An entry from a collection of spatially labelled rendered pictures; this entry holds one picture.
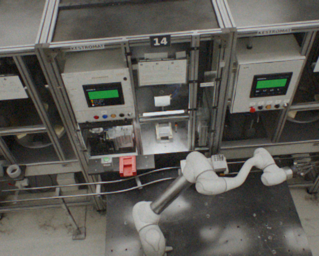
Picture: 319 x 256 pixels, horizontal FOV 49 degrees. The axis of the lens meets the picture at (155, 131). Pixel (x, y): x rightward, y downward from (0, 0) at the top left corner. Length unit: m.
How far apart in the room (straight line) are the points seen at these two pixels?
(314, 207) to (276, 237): 1.10
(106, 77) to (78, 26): 0.35
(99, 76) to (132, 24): 0.38
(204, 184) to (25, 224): 2.19
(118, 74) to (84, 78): 0.22
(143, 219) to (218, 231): 0.60
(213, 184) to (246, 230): 0.71
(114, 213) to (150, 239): 0.53
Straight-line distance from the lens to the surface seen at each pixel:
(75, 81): 2.30
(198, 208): 2.88
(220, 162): 2.83
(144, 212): 2.57
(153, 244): 2.49
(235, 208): 2.92
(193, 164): 2.31
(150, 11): 2.36
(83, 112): 2.49
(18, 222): 3.92
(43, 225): 3.80
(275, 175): 2.60
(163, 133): 2.87
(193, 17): 2.29
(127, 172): 2.79
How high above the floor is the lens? 3.24
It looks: 50 degrees down
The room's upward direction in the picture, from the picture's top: 5 degrees counter-clockwise
